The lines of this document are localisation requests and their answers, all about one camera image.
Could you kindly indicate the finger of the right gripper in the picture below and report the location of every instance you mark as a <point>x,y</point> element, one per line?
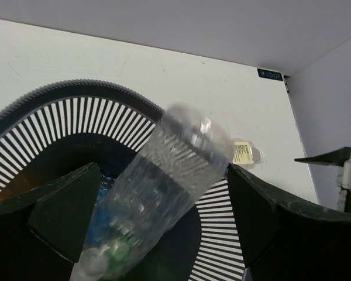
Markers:
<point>334,158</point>

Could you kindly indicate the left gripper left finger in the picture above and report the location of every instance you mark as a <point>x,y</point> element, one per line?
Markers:
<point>42,231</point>

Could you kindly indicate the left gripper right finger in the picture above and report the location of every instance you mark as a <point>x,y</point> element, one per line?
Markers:
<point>285,237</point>

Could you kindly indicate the small blue label water bottle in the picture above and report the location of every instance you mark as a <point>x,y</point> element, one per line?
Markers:
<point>101,215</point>

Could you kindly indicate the green plastic soda bottle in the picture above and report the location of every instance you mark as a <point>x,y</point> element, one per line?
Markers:
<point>117,249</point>

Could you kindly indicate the clear ribbed plastic bottle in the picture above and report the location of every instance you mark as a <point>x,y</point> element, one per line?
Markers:
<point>186,153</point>

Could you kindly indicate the grey mesh waste bin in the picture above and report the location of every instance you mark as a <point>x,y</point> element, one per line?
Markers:
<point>59,128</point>

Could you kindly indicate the large clear yellow label bottle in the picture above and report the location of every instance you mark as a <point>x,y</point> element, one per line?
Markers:
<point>246,154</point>

